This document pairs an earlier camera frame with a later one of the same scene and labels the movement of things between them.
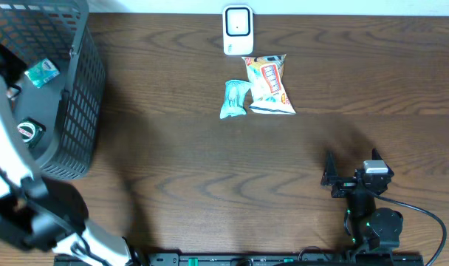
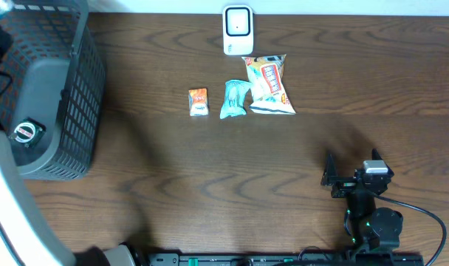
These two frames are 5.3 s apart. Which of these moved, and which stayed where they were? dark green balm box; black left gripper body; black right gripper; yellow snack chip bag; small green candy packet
Moved: black left gripper body; small green candy packet
Stayed: dark green balm box; yellow snack chip bag; black right gripper
